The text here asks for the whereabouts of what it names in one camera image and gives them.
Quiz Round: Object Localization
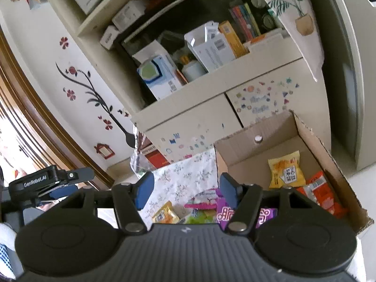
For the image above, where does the yellow waffle snack bag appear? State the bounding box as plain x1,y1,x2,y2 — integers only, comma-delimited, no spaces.
152,201,180,224

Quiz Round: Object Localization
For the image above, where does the open cardboard box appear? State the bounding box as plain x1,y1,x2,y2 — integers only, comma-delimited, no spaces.
214,111,374,234

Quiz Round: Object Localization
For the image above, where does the white open paper box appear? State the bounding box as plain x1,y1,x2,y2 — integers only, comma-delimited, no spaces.
184,21,236,73

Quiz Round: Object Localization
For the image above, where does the plant print cloth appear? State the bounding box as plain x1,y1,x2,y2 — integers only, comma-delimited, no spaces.
265,0,324,82

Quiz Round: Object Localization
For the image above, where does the small white box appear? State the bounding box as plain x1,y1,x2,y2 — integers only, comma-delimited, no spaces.
112,0,149,32

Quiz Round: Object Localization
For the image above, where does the white round jar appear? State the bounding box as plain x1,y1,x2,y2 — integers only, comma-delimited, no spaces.
182,60,207,82

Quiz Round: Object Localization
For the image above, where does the orange slim box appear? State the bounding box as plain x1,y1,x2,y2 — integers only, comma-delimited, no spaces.
219,21,249,58

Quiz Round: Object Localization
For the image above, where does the blue white carton box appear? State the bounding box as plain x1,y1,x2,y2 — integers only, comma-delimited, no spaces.
137,55,184,101

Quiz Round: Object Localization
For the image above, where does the cream storage cabinet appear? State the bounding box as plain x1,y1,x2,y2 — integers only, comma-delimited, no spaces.
36,0,333,165

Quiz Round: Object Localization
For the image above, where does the red gift box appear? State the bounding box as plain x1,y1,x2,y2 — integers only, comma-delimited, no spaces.
141,136,170,169

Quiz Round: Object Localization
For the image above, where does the clear plastic bag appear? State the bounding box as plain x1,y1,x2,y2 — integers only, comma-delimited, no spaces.
130,125,156,179

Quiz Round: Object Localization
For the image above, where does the pink green snack bag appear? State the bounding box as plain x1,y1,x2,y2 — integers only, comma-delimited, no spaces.
184,188,219,224

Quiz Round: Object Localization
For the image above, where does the wooden door frame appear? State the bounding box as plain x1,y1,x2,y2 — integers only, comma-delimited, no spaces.
1,32,114,190

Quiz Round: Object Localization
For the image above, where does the purple noodle snack bag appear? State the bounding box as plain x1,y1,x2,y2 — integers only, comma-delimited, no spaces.
215,188,278,231

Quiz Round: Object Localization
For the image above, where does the red snack bag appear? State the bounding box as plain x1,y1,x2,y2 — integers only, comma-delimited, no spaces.
297,171,348,219

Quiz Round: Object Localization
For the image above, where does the colourful book stack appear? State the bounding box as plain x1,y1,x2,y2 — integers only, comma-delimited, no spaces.
229,3,261,41

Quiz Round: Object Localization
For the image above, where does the white refrigerator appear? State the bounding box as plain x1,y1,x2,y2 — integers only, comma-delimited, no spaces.
311,0,375,171

